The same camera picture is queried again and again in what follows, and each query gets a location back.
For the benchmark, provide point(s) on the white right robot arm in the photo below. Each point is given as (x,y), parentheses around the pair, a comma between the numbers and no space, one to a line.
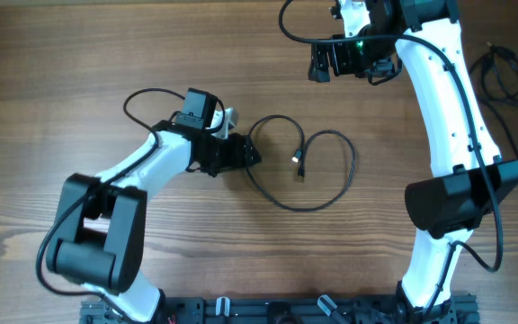
(470,177)

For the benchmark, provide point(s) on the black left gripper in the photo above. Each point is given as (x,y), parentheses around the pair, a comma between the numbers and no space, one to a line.
(238,156)

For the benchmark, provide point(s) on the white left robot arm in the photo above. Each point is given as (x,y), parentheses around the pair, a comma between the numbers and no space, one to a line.
(97,238)

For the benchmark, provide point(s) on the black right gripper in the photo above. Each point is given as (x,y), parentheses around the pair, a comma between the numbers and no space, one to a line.
(343,67)

